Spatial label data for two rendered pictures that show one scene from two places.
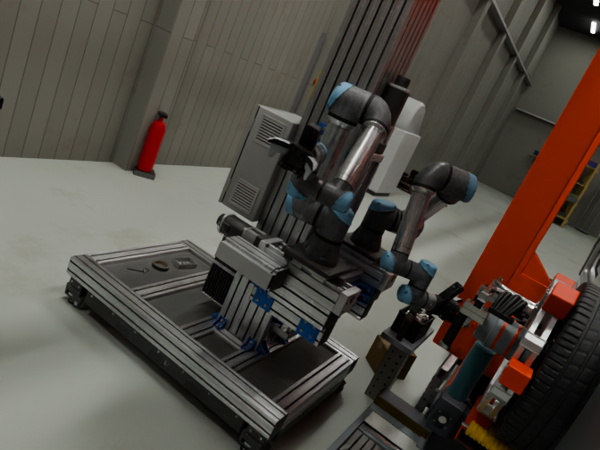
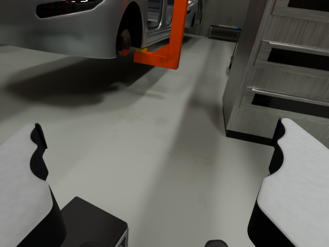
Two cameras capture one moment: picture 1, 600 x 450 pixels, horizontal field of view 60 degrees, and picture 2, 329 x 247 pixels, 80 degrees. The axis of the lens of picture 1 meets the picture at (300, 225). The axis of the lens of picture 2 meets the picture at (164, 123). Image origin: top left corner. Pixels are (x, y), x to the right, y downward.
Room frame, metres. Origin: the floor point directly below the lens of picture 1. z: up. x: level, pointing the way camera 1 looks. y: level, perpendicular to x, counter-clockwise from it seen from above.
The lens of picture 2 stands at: (1.50, 0.08, 1.29)
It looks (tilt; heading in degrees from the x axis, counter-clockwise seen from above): 30 degrees down; 166
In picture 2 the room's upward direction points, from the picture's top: 8 degrees clockwise
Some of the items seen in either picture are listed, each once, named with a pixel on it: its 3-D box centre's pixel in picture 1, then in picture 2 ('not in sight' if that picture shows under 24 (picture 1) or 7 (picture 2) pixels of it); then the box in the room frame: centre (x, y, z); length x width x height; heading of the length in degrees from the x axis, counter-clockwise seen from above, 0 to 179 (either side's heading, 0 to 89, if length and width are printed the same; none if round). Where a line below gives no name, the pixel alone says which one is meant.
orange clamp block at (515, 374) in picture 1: (515, 375); not in sight; (1.55, -0.83, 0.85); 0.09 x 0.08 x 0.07; 156
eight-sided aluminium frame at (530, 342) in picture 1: (523, 347); not in sight; (1.84, -0.95, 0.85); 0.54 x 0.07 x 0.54; 156
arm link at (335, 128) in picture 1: (327, 154); not in sight; (1.95, 0.01, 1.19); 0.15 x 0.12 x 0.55; 81
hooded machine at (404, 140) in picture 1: (387, 144); not in sight; (8.84, -0.78, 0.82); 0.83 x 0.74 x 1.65; 156
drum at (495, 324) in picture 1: (505, 337); not in sight; (1.87, -0.89, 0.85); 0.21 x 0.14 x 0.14; 66
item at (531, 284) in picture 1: (554, 287); not in sight; (4.00, -2.02, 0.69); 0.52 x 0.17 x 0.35; 66
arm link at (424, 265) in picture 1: (420, 273); not in sight; (1.99, -0.52, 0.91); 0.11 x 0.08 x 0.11; 101
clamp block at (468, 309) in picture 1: (475, 311); not in sight; (1.77, -0.70, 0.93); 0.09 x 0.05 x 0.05; 66
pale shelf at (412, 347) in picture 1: (408, 332); not in sight; (2.54, -0.75, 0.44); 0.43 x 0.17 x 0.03; 156
